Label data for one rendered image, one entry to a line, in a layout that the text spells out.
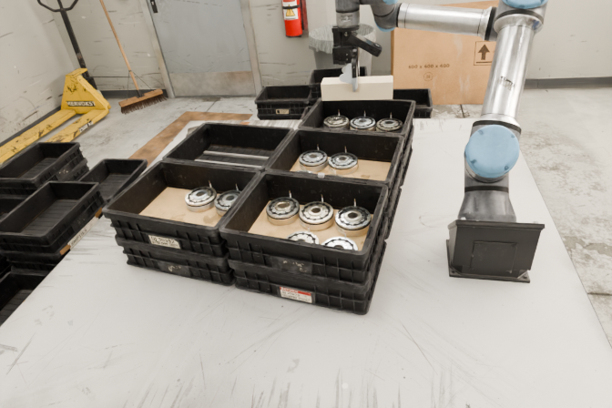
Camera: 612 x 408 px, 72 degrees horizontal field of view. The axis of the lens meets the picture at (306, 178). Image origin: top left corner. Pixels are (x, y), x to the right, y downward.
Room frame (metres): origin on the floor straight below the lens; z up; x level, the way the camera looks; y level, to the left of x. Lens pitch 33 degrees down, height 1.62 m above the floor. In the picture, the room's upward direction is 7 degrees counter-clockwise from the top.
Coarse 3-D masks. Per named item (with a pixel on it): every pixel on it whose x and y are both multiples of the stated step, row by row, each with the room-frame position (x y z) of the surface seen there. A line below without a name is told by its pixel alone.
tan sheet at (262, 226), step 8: (264, 208) 1.08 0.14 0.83; (264, 216) 1.03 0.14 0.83; (256, 224) 1.00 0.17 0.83; (264, 224) 0.99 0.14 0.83; (272, 224) 0.99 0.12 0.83; (288, 224) 0.98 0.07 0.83; (296, 224) 0.98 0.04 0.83; (256, 232) 0.96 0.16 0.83; (264, 232) 0.95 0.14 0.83; (272, 232) 0.95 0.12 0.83; (280, 232) 0.95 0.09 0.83; (288, 232) 0.94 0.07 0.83; (312, 232) 0.93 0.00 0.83; (320, 232) 0.93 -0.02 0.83; (328, 232) 0.92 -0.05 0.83; (336, 232) 0.92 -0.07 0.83; (320, 240) 0.89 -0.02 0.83; (352, 240) 0.87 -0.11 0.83; (360, 240) 0.87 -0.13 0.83; (360, 248) 0.84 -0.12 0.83
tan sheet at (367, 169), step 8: (328, 160) 1.32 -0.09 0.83; (360, 160) 1.29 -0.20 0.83; (368, 160) 1.29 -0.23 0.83; (296, 168) 1.29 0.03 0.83; (328, 168) 1.26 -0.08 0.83; (360, 168) 1.24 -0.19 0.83; (368, 168) 1.23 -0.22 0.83; (376, 168) 1.22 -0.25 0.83; (384, 168) 1.22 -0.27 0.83; (344, 176) 1.20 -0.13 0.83; (352, 176) 1.20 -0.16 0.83; (360, 176) 1.19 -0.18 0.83; (368, 176) 1.19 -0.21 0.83; (376, 176) 1.18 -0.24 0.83; (384, 176) 1.17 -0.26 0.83
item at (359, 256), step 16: (288, 176) 1.09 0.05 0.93; (304, 176) 1.08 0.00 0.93; (384, 192) 0.94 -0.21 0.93; (224, 224) 0.89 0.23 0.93; (240, 240) 0.84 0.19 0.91; (256, 240) 0.82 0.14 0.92; (272, 240) 0.80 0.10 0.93; (288, 240) 0.80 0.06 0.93; (368, 240) 0.76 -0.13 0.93; (336, 256) 0.74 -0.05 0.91; (352, 256) 0.72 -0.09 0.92
